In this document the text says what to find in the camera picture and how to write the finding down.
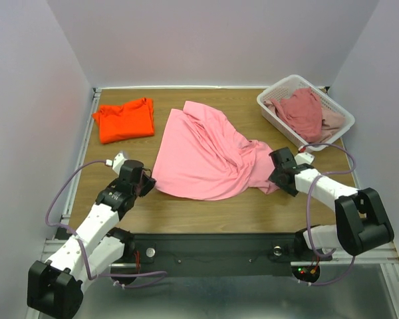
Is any bright pink t shirt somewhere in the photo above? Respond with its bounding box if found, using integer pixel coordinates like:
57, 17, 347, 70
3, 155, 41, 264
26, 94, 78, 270
152, 101, 278, 201

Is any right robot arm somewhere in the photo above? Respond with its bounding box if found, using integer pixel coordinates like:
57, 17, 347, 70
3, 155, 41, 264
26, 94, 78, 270
269, 148, 394, 259

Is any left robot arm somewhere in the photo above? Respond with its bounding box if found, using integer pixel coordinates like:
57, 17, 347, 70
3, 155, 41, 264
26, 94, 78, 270
27, 154, 156, 318

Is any folded orange t shirt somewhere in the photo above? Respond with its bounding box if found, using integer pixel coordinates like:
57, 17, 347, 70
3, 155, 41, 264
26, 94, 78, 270
92, 98, 155, 144

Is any dusty rose t shirt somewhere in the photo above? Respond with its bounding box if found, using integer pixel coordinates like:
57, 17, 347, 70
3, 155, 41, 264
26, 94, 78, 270
264, 88, 323, 143

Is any pale pink t shirt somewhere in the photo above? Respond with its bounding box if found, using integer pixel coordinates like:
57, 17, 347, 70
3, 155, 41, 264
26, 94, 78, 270
264, 99, 346, 144

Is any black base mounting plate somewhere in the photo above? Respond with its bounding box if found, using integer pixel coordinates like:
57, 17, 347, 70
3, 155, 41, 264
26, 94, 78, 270
96, 232, 340, 278

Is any white plastic basket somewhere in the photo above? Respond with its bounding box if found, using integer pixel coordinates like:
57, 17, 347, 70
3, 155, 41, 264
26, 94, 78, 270
256, 74, 356, 153

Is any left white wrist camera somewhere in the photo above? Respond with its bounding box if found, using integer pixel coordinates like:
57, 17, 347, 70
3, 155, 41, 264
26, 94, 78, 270
105, 151, 128, 175

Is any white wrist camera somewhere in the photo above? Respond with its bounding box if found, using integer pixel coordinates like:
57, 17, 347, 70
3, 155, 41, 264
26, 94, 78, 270
105, 151, 128, 175
294, 152, 315, 165

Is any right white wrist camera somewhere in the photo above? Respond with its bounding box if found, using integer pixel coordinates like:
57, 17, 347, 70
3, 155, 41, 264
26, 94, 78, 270
294, 152, 315, 165

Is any aluminium frame rail left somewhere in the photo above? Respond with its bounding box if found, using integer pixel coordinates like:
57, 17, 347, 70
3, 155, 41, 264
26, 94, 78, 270
26, 87, 103, 319

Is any aluminium frame rail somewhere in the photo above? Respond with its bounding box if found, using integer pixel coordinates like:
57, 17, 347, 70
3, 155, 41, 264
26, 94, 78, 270
26, 87, 103, 319
338, 136, 399, 319

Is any aluminium frame rail right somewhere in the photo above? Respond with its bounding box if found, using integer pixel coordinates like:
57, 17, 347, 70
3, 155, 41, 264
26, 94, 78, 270
338, 136, 399, 319

